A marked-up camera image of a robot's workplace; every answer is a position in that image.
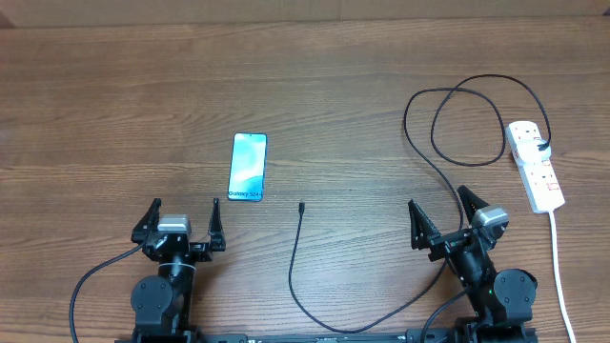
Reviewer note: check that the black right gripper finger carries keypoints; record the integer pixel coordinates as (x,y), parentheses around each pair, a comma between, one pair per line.
(423,230)
(470,202)

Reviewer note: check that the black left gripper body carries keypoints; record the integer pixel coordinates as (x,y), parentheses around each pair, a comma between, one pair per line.
(198,252)

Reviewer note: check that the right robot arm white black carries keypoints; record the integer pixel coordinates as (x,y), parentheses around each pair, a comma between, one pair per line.
(502,301)

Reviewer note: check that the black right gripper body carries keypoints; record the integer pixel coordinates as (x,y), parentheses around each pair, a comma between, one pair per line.
(445,245)

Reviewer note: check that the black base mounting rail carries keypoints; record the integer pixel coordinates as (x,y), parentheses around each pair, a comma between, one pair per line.
(329,337)

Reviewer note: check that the blue Samsung Galaxy smartphone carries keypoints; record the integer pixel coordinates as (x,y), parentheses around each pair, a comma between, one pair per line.
(247,172)

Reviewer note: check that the white charger plug adapter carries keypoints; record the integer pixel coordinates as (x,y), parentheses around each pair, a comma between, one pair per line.
(531,152)

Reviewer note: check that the white power strip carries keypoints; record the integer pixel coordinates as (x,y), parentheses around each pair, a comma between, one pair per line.
(539,180)

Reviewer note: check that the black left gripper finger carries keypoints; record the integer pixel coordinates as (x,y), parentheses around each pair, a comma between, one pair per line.
(147,223)
(215,231)

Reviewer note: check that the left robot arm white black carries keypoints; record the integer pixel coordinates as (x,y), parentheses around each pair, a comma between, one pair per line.
(162,301)

